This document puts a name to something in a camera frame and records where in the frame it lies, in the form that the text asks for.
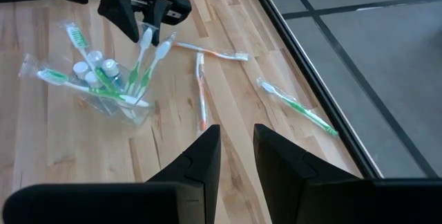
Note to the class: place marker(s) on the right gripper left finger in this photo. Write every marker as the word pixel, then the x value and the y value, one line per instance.
pixel 121 205

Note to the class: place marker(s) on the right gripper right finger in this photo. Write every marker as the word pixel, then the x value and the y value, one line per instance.
pixel 345 201

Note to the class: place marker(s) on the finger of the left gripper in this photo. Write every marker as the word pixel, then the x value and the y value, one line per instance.
pixel 155 13
pixel 119 9

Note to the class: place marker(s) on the orange toothbrush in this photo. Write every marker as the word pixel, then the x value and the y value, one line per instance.
pixel 201 92
pixel 210 52

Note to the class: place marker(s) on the clear acrylic organizer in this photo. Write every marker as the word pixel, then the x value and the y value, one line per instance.
pixel 136 115

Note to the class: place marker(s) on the black aluminium rig frame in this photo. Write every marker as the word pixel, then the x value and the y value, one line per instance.
pixel 312 79

